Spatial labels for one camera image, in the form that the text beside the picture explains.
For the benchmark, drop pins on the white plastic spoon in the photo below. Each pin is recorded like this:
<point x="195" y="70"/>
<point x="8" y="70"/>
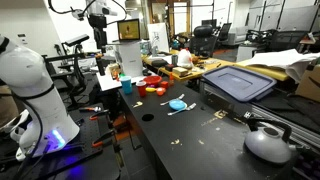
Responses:
<point x="166" y="102"/>

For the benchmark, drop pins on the white plastic fork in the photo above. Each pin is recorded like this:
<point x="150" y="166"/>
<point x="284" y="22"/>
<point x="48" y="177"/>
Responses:
<point x="190" y="107"/>

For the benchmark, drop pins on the orange block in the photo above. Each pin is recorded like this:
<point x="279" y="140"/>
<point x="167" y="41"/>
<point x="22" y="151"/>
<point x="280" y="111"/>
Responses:
<point x="164" y="84"/>

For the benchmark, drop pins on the yellow toy banana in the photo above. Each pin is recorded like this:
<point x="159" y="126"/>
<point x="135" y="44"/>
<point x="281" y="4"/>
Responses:
<point x="150" y="89"/>

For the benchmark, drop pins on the dark purple crate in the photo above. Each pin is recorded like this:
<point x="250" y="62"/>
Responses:
<point x="308" y="168"/>

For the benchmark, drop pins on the orange bottle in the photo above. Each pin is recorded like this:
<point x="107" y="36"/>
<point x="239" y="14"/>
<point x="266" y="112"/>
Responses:
<point x="171" y="80"/>

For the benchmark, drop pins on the small blue oval dish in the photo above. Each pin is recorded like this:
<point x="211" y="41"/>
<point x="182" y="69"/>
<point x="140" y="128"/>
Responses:
<point x="177" y="105"/>

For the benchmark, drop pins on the black pouch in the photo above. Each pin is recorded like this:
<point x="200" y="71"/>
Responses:
<point x="160" y="63"/>

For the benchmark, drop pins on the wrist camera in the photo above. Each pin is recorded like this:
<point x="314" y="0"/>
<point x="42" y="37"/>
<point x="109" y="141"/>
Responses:
<point x="78" y="14"/>

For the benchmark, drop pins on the flat cardboard box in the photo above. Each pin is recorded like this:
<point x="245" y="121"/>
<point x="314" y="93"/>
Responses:
<point x="180" y="71"/>

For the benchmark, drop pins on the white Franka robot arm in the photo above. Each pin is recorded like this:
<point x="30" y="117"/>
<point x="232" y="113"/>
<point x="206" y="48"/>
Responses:
<point x="30" y="83"/>

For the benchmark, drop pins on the brown cardboard shipping box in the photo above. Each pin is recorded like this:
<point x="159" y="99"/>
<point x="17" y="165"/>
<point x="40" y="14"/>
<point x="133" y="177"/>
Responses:
<point x="308" y="85"/>

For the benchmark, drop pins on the white laptop stand box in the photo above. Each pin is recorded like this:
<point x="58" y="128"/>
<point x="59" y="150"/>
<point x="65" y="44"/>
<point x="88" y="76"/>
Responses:
<point x="130" y="60"/>

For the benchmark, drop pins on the clear storage bin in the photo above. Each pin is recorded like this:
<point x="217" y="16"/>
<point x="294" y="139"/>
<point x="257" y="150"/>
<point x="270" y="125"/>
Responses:
<point x="220" y="103"/>

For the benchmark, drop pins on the aluminium frame rail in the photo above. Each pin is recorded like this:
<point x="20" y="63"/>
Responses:
<point x="286" y="125"/>

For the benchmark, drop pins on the small orange cup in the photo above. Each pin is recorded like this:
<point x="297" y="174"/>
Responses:
<point x="160" y="91"/>

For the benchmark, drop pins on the black office chair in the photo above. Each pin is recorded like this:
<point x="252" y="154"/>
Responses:
<point x="202" y="41"/>

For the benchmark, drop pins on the red plastic bowl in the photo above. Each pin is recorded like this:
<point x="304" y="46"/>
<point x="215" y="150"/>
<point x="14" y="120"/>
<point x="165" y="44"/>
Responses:
<point x="152" y="80"/>

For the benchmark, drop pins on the purple toy eggplant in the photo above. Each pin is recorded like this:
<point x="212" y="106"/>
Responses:
<point x="152" y="86"/>

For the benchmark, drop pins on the blue plastic cup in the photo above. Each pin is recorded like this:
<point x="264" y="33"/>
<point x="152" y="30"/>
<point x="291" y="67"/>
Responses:
<point x="126" y="85"/>

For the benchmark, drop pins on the white paper sheets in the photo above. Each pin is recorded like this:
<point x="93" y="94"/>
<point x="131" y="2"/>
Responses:
<point x="283" y="60"/>

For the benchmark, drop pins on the yellow wooden table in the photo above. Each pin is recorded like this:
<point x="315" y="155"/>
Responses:
<point x="266" y="70"/>

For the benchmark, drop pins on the brown bottle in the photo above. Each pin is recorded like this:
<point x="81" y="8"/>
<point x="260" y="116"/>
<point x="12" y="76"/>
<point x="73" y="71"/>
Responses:
<point x="100" y="65"/>

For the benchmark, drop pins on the computer monitor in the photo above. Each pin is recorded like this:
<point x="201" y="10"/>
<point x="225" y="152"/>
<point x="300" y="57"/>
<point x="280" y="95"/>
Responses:
<point x="128" y="30"/>

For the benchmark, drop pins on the blue bin lid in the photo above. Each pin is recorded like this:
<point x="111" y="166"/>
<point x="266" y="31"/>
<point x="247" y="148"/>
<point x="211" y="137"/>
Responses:
<point x="238" y="81"/>

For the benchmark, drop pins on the dark office chair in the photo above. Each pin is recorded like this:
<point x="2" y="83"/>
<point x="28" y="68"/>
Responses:
<point x="225" y="31"/>

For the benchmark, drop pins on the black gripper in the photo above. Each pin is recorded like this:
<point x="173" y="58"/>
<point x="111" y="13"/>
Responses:
<point x="98" y="32"/>

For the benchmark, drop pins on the white wall thermostat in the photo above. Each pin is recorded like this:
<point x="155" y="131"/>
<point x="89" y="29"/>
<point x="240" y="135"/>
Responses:
<point x="22" y="38"/>

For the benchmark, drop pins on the white side table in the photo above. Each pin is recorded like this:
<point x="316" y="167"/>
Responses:
<point x="108" y="83"/>

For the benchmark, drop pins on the red plastic cup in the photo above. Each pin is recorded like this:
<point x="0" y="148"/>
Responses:
<point x="141" y="90"/>

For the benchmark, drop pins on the black clamp orange tips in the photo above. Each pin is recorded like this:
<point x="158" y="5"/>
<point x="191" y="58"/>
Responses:
<point x="99" y="115"/>
<point x="103" y="138"/>

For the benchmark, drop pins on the white bag red cap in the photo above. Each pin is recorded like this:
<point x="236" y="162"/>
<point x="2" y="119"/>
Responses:
<point x="185" y="59"/>

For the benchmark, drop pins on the dark tumbler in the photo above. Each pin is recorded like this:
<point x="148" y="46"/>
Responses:
<point x="174" y="60"/>

